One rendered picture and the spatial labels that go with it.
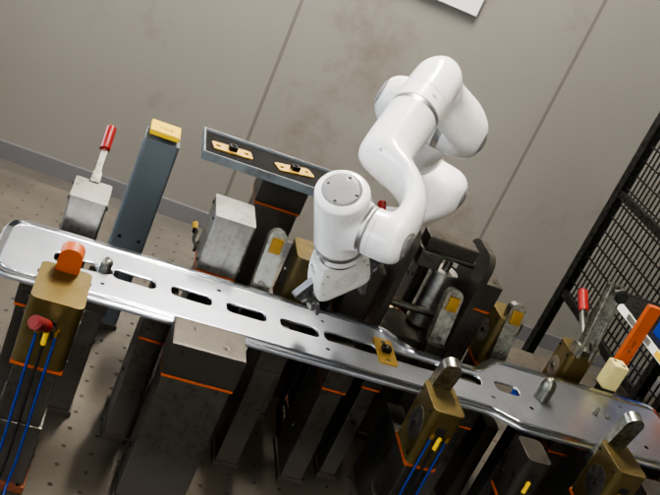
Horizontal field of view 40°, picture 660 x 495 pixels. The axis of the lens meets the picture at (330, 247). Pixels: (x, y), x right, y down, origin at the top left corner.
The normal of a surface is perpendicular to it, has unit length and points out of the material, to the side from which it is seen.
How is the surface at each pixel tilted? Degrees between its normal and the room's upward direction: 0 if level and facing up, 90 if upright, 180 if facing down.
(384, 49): 90
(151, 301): 0
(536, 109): 90
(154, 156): 90
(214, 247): 90
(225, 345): 0
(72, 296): 0
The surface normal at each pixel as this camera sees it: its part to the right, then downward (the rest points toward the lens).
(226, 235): 0.11, 0.45
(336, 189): 0.02, -0.54
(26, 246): 0.38, -0.84
